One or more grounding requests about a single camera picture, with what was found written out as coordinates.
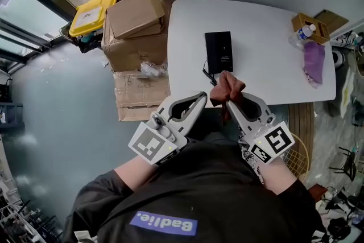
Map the yellow plastic crate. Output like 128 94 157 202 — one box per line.
68 0 121 38

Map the large cardboard box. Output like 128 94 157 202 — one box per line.
101 16 171 73

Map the wooden slatted bench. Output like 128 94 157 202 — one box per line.
288 102 315 153

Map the flattened cardboard box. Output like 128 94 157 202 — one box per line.
113 69 172 122

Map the person's right forearm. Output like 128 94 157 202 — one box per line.
255 156 300 196

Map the black coiled phone cord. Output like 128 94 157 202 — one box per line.
202 59 218 87

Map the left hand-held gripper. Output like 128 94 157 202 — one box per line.
127 90 208 166

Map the person's black shirt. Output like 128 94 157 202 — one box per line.
61 133 326 243

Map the yellow wire basket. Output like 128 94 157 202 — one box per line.
280 133 311 183

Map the brown flat board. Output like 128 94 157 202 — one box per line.
313 9 349 30

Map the clear plastic water bottle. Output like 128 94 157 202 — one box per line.
288 23 317 51

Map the person's left forearm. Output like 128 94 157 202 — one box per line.
113 154 160 195

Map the white round appliance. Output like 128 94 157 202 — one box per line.
332 49 346 68

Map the black folding stand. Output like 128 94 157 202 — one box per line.
329 146 358 182

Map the black bag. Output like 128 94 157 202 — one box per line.
74 30 104 54

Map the brown cloth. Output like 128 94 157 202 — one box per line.
209 70 246 126

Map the clear plastic bag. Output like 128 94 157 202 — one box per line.
139 61 168 78

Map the purple cloth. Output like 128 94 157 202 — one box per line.
301 40 326 89

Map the small cardboard box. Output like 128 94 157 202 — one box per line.
105 0 166 40

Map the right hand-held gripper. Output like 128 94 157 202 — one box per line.
226 92 296 166

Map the white desk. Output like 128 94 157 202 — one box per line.
167 0 337 108

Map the black white speckled fabric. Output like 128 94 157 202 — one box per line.
240 147 266 186

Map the black desk phone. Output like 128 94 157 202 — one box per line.
204 31 234 75

